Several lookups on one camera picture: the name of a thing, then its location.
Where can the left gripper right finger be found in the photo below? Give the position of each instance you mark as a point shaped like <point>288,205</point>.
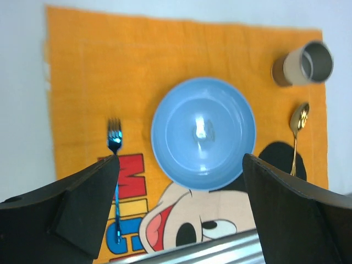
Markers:
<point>296,221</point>

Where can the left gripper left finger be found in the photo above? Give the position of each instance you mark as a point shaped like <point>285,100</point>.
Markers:
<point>62,222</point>

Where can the gold metal spoon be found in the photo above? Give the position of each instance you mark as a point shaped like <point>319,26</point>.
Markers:
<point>297,122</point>

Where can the blue fork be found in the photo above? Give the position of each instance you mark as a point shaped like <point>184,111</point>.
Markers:
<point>114,143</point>

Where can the light blue plate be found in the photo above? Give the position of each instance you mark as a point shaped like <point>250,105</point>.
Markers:
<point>200,132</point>

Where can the orange cartoon mouse towel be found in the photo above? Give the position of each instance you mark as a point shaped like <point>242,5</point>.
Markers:
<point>108,65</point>

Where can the small metal cup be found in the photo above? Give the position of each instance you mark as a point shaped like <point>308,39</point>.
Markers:
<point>309,64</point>

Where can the aluminium rail beam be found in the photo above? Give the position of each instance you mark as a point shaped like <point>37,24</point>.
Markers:
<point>241,247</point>

